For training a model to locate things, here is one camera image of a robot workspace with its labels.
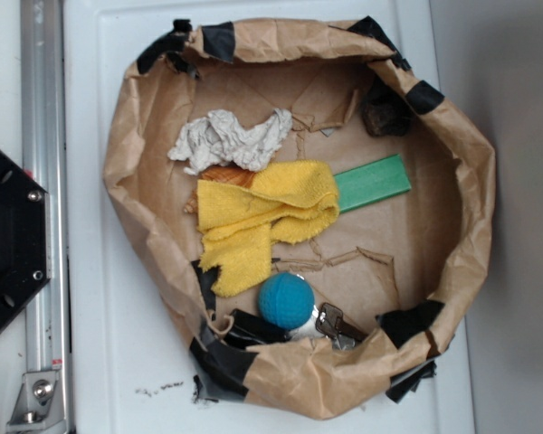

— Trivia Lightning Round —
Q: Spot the green flat block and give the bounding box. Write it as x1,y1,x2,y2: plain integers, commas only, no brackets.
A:
334,155,412,213

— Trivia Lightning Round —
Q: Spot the yellow cloth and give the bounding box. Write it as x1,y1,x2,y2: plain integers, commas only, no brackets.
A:
197,160,339,297

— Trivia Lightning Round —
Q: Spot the orange wooden object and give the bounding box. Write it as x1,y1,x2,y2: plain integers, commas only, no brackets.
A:
184,165,256,213

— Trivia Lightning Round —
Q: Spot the blue ball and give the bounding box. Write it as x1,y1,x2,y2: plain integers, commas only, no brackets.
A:
258,272,315,330

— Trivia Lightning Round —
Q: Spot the crumpled white paper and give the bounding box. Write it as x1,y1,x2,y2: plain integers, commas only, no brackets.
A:
167,108,292,175

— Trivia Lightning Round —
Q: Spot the white ball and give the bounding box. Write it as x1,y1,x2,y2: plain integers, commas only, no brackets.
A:
287,317,325,341

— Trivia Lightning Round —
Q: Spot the brown paper bag bin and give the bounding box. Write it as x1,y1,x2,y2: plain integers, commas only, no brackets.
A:
103,18,496,420

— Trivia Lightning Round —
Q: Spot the dark brown rock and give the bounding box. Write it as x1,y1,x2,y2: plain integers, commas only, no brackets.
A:
360,84,413,137

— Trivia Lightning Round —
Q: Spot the white tray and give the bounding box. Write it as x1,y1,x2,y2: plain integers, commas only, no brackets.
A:
63,1,475,433

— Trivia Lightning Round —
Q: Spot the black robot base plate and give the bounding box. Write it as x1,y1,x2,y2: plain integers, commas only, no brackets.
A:
0,150,50,334

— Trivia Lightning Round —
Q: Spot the aluminium rail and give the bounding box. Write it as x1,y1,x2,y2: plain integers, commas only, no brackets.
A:
19,0,71,376

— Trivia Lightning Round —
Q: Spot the metal corner bracket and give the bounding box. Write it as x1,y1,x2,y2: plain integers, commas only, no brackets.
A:
5,371,68,433

